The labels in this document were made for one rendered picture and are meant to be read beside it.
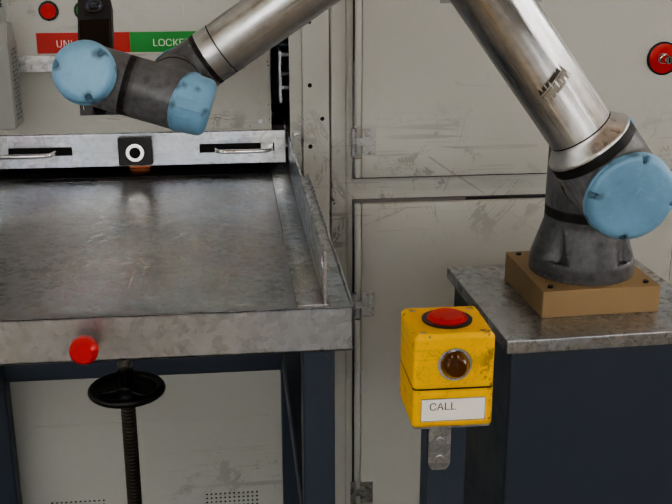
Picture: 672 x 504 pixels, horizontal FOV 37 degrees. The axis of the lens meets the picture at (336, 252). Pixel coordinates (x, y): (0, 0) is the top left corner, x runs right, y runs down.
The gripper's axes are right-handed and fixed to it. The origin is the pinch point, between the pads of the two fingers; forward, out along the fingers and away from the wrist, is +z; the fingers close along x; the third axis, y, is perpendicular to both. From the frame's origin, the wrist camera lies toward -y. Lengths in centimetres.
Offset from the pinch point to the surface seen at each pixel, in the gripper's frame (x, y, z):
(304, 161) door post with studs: 30.2, 16.1, 24.5
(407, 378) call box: 34, 34, -62
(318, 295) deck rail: 27, 29, -39
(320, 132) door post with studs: 33.2, 10.9, 23.6
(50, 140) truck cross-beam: -14.8, 11.3, 26.8
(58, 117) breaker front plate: -13.3, 7.3, 27.4
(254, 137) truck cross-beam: 21.4, 11.6, 26.9
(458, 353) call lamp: 38, 31, -66
